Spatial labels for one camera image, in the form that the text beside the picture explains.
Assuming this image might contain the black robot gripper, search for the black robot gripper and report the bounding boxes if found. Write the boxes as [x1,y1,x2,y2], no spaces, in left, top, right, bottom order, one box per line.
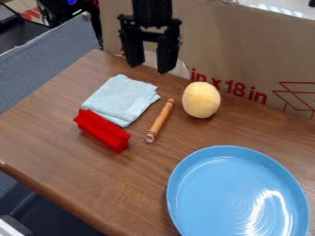
[117,0,181,74]

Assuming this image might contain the light blue cloth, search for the light blue cloth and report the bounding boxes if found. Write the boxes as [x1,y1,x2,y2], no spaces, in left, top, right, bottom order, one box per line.
[81,75,160,127]

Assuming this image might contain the red plastic block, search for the red plastic block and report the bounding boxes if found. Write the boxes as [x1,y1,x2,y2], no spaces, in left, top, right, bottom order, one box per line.
[73,109,130,153]

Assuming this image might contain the yellow potato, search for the yellow potato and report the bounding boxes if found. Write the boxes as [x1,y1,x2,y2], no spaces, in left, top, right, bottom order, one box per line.
[181,82,221,119]

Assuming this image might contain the black equipment in background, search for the black equipment in background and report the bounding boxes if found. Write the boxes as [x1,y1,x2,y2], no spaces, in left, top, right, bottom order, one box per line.
[35,0,102,46]

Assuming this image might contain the grey fabric panel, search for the grey fabric panel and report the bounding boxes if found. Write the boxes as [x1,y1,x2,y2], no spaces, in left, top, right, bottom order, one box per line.
[0,15,99,114]

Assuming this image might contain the orange crayon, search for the orange crayon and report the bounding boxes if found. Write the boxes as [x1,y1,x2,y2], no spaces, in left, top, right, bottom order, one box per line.
[145,99,174,143]

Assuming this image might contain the blue round plate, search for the blue round plate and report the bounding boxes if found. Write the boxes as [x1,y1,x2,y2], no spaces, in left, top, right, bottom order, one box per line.
[165,146,309,236]

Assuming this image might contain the brown cardboard box wall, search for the brown cardboard box wall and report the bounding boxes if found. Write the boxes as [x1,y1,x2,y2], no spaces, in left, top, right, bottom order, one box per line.
[99,0,315,120]

